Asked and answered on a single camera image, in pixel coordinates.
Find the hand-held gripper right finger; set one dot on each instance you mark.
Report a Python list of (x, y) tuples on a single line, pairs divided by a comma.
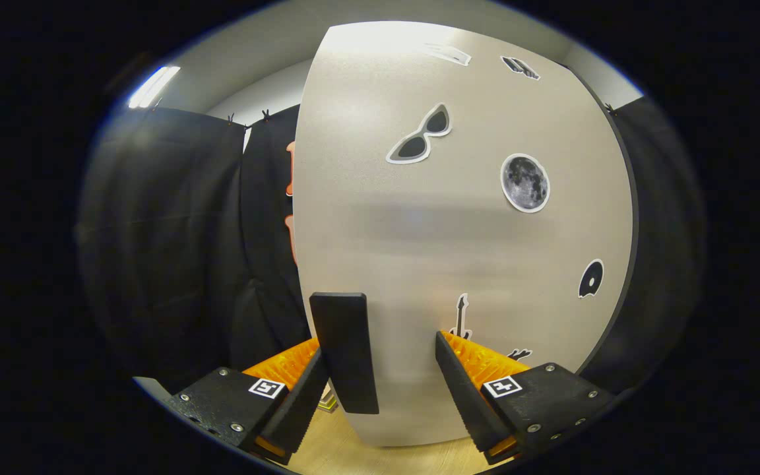
[(466, 402)]

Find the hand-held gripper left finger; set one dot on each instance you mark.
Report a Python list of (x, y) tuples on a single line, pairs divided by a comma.
[(301, 409)]

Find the beige shoe cabinet door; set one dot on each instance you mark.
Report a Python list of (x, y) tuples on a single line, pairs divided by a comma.
[(419, 244)]

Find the dark gray shoe cabinet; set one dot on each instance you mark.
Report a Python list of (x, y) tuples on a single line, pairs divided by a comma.
[(635, 211)]

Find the stack of books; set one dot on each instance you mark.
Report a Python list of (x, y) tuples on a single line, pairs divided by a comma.
[(327, 402)]

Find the black backdrop cloth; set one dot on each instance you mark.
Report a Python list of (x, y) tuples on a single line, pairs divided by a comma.
[(169, 231)]

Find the narrow ceiling light strip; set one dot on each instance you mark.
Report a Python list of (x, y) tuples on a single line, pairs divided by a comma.
[(154, 87)]

